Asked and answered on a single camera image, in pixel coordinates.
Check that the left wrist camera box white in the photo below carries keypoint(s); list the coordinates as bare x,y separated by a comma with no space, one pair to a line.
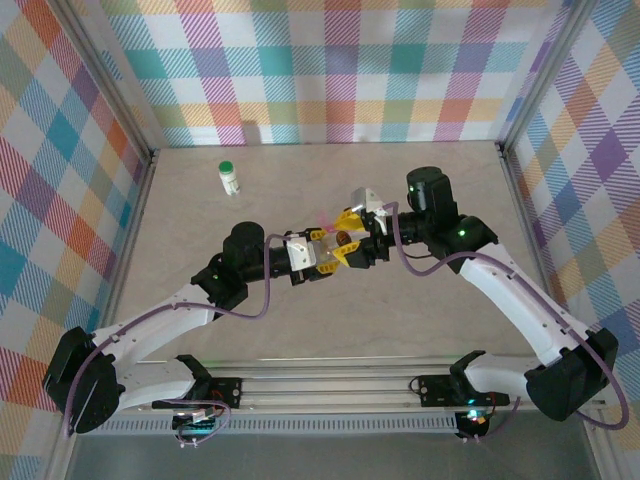
299,254

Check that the clear glass pill bottle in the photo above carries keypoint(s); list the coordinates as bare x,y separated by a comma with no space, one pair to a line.
332,246

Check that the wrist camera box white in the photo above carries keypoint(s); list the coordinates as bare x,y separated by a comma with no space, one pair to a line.
299,254
370,200

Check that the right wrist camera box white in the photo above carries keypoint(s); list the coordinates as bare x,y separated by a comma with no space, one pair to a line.
370,200

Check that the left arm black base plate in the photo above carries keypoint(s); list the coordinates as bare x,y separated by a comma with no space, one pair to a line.
230,391

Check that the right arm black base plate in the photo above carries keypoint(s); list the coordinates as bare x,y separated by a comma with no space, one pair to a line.
435,390

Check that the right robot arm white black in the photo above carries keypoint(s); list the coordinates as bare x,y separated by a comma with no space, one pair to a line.
515,305

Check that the aluminium side rail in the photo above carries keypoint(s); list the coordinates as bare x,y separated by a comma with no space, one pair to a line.
525,225
131,225

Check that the aluminium corner post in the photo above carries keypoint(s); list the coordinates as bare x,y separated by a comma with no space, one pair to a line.
107,85
542,75

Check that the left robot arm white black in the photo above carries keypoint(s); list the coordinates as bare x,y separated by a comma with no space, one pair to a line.
150,325

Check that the pink clear pill organizer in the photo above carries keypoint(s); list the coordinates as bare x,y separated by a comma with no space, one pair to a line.
325,222

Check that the aluminium frame rails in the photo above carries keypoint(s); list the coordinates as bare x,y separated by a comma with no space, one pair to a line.
325,385

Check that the white pill bottle green cap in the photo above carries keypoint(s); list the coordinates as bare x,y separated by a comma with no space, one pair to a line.
229,177

